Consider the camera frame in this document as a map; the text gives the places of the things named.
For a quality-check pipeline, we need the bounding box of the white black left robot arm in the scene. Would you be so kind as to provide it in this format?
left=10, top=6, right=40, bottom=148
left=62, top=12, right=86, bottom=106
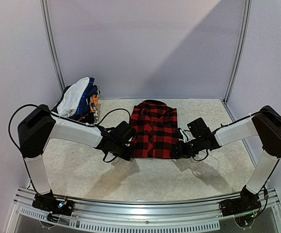
left=17, top=104, right=136, bottom=211

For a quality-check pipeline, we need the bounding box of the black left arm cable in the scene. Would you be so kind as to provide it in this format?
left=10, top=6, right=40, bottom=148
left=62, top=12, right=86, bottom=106
left=8, top=103, right=131, bottom=163

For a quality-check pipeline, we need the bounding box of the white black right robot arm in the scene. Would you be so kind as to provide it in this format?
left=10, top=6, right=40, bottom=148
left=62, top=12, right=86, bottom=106
left=171, top=105, right=281, bottom=212

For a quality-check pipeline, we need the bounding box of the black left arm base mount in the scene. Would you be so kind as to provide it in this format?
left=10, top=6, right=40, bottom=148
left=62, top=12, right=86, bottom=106
left=32, top=190, right=75, bottom=223

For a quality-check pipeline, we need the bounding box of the dark green garment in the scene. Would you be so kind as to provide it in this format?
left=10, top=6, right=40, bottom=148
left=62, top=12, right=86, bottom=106
left=50, top=85, right=70, bottom=116

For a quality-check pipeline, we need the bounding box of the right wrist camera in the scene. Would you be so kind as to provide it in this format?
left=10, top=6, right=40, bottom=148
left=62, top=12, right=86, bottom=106
left=187, top=117, right=211, bottom=139

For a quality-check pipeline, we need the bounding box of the red black plaid shirt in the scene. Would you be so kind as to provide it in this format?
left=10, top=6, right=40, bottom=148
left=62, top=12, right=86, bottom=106
left=130, top=100, right=179, bottom=159

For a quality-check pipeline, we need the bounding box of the aluminium left corner post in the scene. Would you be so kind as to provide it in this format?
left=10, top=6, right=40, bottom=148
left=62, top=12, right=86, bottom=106
left=40, top=0, right=66, bottom=92

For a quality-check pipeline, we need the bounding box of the white garment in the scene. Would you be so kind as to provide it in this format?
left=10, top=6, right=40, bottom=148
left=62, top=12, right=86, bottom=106
left=57, top=77, right=90, bottom=117

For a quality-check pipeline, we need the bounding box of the aluminium front rail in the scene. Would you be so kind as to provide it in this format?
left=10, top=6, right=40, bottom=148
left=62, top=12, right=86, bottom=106
left=6, top=188, right=281, bottom=233

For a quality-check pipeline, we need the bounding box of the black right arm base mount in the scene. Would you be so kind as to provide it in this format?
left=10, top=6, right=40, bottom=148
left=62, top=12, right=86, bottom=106
left=218, top=185, right=269, bottom=229

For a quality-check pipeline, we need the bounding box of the blue patterned garment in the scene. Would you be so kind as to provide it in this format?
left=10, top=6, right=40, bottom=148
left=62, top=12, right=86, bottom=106
left=69, top=77, right=100, bottom=124

